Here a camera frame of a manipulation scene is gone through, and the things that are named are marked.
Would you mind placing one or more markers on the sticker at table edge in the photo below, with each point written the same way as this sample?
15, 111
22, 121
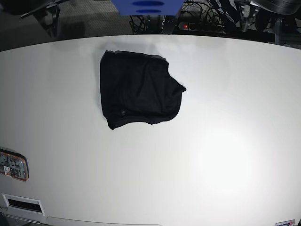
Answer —
286, 223

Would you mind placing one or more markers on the blue plastic bin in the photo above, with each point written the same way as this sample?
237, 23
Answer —
148, 7

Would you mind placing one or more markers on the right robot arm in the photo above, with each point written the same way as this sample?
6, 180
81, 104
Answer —
46, 12

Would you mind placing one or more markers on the black T-shirt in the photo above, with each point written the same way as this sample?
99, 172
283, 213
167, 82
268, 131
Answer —
136, 87

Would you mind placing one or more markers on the white power strip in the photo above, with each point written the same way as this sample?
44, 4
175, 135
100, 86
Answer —
185, 26

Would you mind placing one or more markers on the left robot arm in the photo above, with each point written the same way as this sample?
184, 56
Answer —
247, 10

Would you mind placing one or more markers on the orange-edged circuit board case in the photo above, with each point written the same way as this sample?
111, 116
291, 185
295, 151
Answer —
14, 165

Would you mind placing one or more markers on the white table cable slot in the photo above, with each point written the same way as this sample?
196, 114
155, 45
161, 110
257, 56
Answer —
13, 202

